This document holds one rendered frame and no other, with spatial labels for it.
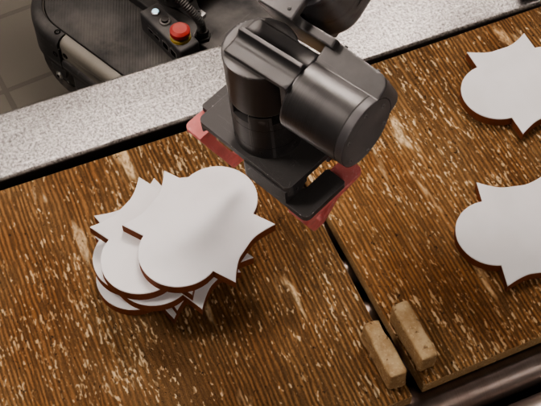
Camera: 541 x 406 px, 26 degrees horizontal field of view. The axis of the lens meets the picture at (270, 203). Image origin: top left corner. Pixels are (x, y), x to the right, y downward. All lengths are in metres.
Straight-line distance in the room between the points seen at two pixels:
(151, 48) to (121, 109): 0.97
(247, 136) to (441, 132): 0.33
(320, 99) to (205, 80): 0.44
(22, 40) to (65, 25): 0.33
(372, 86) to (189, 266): 0.27
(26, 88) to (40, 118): 1.25
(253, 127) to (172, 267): 0.18
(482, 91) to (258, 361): 0.38
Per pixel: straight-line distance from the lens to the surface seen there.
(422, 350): 1.03
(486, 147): 1.19
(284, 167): 0.92
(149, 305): 1.03
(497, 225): 1.13
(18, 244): 1.13
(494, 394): 1.08
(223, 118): 0.95
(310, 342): 1.06
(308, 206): 0.92
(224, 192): 1.06
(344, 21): 0.89
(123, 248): 1.05
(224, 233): 1.03
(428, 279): 1.10
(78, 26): 2.25
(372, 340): 1.03
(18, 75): 2.52
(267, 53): 0.85
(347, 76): 0.84
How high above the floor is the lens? 1.87
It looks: 56 degrees down
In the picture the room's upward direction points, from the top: straight up
